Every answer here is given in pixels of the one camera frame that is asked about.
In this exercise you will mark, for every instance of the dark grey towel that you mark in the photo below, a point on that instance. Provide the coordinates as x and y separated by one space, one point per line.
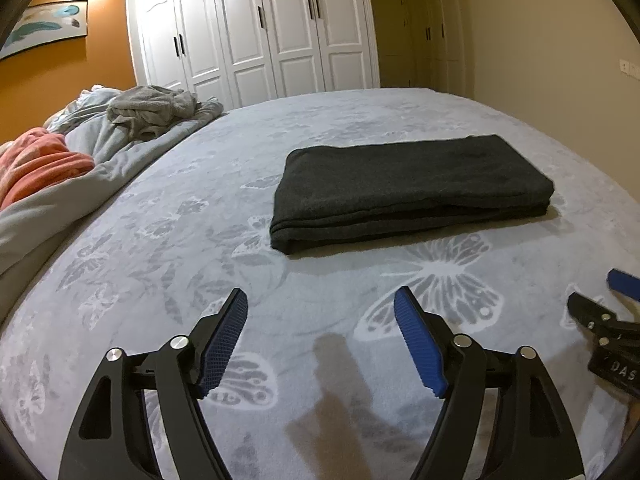
400 185

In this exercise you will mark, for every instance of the white panelled wardrobe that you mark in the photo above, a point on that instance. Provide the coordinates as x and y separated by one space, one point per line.
295 25

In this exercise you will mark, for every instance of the white wall socket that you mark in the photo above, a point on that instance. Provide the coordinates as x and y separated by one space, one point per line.
629 67

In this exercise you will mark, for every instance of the light grey duvet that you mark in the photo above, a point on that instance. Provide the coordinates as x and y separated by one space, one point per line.
125 150

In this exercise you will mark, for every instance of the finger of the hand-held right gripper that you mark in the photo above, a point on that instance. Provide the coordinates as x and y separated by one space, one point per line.
625 282
585 307

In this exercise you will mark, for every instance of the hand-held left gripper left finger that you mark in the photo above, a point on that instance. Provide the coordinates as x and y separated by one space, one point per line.
225 340

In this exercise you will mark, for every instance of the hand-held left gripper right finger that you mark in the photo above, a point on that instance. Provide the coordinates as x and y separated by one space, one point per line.
417 340

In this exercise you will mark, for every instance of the orange pink blanket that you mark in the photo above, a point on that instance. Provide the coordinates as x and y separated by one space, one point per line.
35 165

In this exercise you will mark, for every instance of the crumpled grey brown garment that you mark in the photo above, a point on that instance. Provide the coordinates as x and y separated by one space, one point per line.
150 110

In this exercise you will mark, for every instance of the framed feather wall picture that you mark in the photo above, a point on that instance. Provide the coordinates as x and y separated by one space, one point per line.
45 27

